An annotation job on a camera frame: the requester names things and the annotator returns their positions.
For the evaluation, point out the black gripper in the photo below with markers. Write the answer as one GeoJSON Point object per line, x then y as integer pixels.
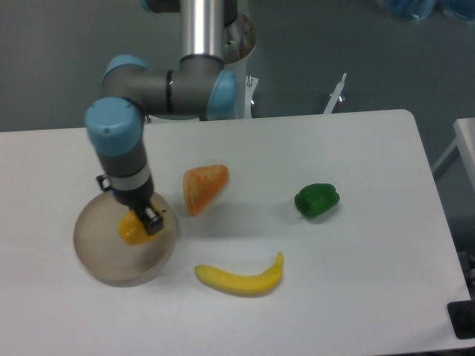
{"type": "Point", "coordinates": [135, 192]}

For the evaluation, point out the yellow toy pepper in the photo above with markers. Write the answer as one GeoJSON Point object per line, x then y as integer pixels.
{"type": "Point", "coordinates": [133, 232]}

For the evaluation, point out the green toy pepper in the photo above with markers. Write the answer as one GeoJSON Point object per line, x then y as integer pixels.
{"type": "Point", "coordinates": [315, 199]}

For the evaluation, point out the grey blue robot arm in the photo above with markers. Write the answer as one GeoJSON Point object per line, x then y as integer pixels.
{"type": "Point", "coordinates": [130, 91]}

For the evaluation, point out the beige round plate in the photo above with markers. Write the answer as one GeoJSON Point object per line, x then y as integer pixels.
{"type": "Point", "coordinates": [107, 256]}

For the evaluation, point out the orange triangular toy slice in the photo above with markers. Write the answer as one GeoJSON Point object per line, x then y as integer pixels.
{"type": "Point", "coordinates": [201, 185]}

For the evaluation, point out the yellow toy banana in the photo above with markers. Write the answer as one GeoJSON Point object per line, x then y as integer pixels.
{"type": "Point", "coordinates": [243, 285]}

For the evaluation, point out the black device at table edge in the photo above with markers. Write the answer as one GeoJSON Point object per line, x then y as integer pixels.
{"type": "Point", "coordinates": [461, 314]}

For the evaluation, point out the white side table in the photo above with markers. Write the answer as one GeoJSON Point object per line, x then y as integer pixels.
{"type": "Point", "coordinates": [462, 146]}

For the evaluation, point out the blue plastic bag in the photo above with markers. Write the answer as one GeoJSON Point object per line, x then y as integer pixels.
{"type": "Point", "coordinates": [411, 10]}

